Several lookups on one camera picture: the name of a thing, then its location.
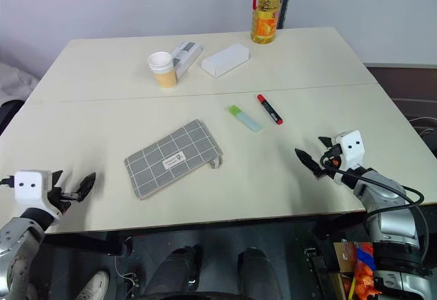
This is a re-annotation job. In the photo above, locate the yellow cooking oil bottle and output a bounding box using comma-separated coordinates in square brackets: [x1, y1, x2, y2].
[250, 0, 285, 46]

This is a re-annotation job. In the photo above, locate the grey checked cloth pouch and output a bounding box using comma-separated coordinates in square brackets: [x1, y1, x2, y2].
[124, 118, 225, 201]

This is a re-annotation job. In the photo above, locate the white and tan paper cup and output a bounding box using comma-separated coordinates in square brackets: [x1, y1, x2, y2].
[147, 51, 179, 90]

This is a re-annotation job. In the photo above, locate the plain white flat box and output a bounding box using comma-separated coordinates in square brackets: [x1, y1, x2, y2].
[200, 42, 252, 80]

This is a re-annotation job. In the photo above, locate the grey crumpled cloth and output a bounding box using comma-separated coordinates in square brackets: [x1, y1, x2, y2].
[0, 62, 40, 110]

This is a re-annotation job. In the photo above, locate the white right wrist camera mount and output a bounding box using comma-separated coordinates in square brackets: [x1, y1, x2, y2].
[332, 130, 365, 185]

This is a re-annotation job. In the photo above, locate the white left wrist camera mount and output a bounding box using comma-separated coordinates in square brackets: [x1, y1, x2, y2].
[13, 169, 64, 219]

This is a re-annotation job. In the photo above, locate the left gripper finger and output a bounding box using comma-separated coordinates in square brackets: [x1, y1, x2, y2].
[51, 169, 65, 189]
[76, 172, 98, 203]

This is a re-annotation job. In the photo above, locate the white sneaker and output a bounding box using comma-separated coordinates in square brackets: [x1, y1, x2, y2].
[74, 270, 111, 300]

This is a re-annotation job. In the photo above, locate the grey and white carton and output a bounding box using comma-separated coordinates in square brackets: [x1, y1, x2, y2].
[170, 40, 205, 84]

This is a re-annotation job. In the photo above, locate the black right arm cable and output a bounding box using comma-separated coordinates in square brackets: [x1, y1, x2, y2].
[320, 154, 429, 250]

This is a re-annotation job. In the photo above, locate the cardboard box with orange bags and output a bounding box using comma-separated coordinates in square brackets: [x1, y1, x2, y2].
[332, 240, 380, 300]

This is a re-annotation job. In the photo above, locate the green capped highlighter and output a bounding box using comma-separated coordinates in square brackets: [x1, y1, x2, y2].
[228, 105, 264, 134]

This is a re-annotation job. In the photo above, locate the dark rounded shape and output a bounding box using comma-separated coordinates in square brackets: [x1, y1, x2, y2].
[141, 244, 203, 300]

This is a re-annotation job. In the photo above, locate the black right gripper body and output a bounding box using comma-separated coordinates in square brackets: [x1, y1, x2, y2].
[317, 144, 343, 180]

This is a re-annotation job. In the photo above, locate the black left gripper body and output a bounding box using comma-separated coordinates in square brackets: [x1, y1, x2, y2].
[46, 182, 80, 213]

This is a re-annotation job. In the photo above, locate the thin white cable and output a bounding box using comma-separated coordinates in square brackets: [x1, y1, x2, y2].
[408, 116, 437, 137]

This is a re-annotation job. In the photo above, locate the red and black marker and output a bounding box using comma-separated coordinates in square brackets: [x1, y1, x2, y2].
[256, 94, 285, 126]

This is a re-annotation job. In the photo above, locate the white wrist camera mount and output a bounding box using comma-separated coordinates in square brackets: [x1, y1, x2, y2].
[332, 130, 365, 185]
[13, 169, 64, 219]

